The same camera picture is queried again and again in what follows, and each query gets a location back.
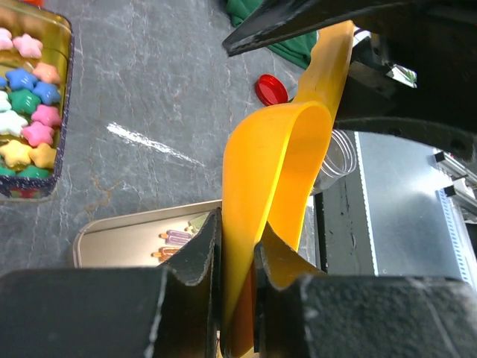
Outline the red jar lid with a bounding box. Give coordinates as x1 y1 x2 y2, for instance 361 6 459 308
254 74 288 106

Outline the tin of colourful star candies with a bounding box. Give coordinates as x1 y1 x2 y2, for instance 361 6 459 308
1 1 74 201

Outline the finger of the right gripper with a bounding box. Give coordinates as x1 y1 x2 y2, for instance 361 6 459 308
222 1 476 57
335 66 476 163

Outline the clear glass jar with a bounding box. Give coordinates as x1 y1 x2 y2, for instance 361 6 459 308
311 130 357 195

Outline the green cloth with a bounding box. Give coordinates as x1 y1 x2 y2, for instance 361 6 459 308
225 0 318 69

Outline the brown tin of popsicle candies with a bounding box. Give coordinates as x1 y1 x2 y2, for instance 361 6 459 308
70 200 221 268

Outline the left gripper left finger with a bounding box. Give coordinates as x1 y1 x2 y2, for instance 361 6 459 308
1 209 221 357

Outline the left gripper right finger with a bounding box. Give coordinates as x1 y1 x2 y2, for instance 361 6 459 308
253 226 476 357

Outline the yellow plastic scoop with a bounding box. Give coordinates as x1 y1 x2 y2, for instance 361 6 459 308
221 20 355 357

